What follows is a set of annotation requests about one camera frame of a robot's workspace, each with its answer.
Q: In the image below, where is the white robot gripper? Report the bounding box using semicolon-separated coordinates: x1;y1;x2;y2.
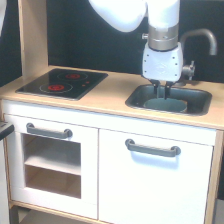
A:
142;44;183;100

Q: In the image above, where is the teal pot with wooden band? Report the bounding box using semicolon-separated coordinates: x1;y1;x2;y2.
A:
143;98;187;112

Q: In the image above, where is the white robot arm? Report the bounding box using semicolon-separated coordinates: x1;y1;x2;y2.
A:
89;0;183;98

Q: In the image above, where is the grey metal sink basin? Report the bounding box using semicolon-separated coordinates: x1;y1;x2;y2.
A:
126;85;212;116

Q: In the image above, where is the grey metal faucet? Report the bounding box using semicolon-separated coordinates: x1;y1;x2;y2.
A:
174;28;218;86

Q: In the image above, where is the black induction hob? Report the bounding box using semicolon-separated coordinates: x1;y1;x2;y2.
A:
16;69;107;100

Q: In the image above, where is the white cupboard door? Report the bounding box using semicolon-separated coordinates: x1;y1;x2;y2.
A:
99;130;213;224

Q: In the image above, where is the white oven door with window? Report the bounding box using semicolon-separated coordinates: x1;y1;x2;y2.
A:
5;115;98;219

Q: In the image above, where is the dark object at left edge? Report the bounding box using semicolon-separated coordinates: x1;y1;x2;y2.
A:
0;121;14;141

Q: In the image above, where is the wooden play kitchen frame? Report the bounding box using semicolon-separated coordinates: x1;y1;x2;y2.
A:
0;0;224;224

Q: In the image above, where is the grey cupboard door handle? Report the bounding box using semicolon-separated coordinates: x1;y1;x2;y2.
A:
125;139;181;157

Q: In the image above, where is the grey oven door handle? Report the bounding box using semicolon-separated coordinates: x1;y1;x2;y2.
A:
26;123;73;139

